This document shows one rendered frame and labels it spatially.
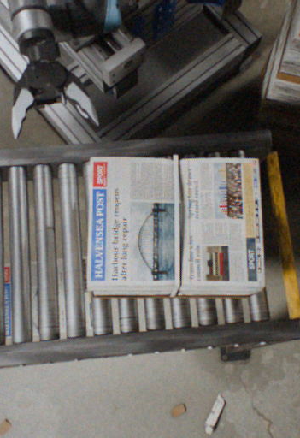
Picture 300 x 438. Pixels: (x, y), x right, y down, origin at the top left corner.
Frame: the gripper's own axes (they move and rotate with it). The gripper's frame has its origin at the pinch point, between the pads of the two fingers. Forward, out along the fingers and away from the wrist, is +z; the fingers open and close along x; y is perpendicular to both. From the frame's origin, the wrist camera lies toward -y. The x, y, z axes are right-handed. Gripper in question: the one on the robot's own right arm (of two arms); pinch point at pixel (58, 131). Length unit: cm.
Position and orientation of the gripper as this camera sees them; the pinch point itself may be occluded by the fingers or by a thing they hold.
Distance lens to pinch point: 107.5
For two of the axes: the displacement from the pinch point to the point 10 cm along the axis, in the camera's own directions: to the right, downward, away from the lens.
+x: -9.6, 1.9, -2.2
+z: 2.4, 9.4, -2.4
